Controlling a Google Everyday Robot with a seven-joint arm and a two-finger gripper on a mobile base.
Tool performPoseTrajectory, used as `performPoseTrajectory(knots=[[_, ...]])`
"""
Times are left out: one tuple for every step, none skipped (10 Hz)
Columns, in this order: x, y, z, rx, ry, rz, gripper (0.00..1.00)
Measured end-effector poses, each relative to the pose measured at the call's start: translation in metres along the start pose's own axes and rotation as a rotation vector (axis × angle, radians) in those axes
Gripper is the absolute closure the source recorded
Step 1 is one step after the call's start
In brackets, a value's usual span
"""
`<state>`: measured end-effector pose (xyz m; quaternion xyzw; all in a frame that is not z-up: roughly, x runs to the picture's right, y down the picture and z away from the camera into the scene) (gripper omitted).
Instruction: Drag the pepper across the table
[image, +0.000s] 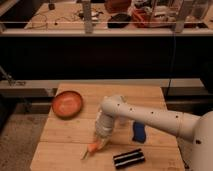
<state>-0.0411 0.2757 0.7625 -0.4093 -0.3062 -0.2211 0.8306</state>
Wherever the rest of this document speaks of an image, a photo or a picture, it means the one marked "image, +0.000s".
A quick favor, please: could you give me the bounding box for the black bowl on back table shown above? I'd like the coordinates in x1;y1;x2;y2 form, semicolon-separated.
107;13;131;28

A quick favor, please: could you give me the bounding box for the black white striped block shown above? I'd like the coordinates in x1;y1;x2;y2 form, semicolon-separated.
113;149;145;169

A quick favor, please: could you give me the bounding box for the grey metal post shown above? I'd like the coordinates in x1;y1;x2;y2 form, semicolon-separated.
82;0;93;34

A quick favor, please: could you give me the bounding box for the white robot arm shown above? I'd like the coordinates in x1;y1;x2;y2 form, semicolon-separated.
95;95;213;171

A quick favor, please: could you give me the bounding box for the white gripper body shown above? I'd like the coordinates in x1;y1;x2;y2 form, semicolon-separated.
93;134;109;150

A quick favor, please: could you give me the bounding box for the orange round plate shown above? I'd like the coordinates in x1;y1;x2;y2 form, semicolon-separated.
51;91;83;119

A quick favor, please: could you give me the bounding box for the red box on back table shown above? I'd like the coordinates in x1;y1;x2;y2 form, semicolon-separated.
132;9;159;28

